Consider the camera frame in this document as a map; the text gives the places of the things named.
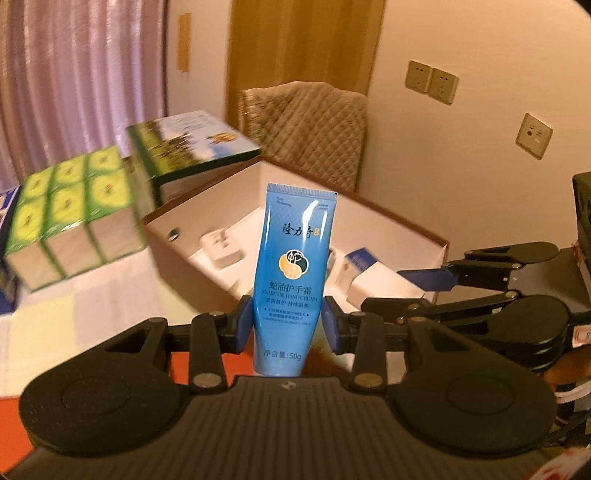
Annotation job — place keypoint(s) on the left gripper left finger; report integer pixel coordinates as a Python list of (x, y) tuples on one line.
[(206, 339)]

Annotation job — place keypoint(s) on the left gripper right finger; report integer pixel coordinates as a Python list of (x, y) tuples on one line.
[(380, 327)]

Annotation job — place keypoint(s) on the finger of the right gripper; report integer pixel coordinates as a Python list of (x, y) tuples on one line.
[(487, 268), (443, 309)]

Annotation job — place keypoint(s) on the blue medicine box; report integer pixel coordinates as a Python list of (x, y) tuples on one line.
[(363, 276)]

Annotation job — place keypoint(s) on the white socket adapter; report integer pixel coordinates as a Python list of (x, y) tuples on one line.
[(221, 248)]

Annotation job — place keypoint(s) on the blue hand cream tube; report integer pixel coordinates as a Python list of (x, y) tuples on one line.
[(290, 276)]

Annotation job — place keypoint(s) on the brown cardboard storage box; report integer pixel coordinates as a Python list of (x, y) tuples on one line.
[(235, 200)]

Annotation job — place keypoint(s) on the green tissue pack right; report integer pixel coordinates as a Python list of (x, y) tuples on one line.
[(111, 213)]

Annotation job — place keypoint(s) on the green tissue pack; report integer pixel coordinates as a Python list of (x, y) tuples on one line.
[(66, 235), (26, 254), (111, 213)]

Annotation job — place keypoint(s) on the checked pastel cloth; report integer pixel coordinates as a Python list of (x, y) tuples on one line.
[(58, 322)]

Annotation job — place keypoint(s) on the green tissue pack middle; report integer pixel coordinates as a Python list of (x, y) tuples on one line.
[(66, 235)]

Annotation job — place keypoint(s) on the green tissue pack left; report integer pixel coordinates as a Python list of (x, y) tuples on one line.
[(26, 254)]

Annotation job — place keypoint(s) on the green landscape print box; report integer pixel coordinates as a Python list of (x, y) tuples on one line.
[(172, 155)]

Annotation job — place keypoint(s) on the quilted beige chair cover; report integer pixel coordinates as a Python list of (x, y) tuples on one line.
[(310, 126)]

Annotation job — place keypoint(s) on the red Motul mat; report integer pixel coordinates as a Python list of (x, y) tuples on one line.
[(113, 415)]

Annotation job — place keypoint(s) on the blue milk carton box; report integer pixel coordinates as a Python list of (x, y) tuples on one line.
[(8, 280)]

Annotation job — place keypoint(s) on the single wall outlet plate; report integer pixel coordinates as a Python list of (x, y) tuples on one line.
[(534, 136)]

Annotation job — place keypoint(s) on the double wall socket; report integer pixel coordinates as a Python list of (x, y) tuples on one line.
[(437, 84)]

